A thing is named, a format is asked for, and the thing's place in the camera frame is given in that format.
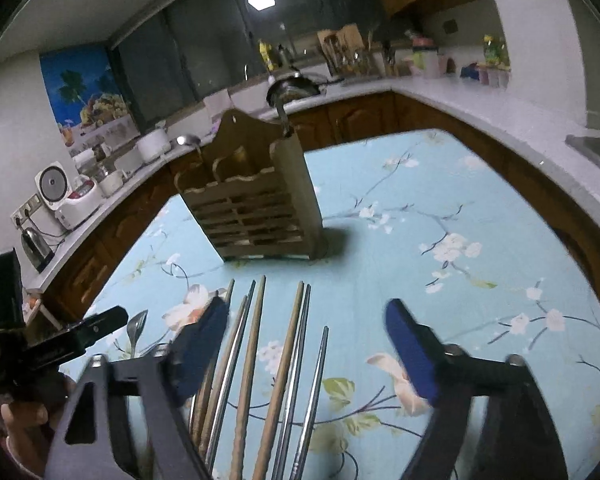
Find small white pot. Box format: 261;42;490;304
100;170;129;199

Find green yellow bottle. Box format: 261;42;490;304
482;34;511;68

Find person's left hand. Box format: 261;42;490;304
0;375;76;463

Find white rice cooker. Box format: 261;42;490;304
34;161;103;231

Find dark window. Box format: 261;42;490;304
111;0;396;128

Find white kitchen counter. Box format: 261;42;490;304
24;67;600;293

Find wall poster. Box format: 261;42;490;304
39;44;133;147

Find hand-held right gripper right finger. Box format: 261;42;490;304
384;299;570;480

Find black frying pan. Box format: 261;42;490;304
275;74;346;106

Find wooden base cabinets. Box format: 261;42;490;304
40;91;600;331

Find dish rack with utensils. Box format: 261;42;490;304
317;24;387;80

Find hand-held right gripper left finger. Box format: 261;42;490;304
44;296;230;480

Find blue floral tablecloth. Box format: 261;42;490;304
82;129;600;480

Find white jar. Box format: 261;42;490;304
411;35;442;80

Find metal spoon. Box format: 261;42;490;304
124;309;149;358

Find wall socket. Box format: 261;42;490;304
10;195;43;226

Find wooden utensil holder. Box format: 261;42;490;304
174;109;326;262

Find metal electric kettle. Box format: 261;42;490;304
19;226;56;275

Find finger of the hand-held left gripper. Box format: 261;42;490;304
80;307;129;356

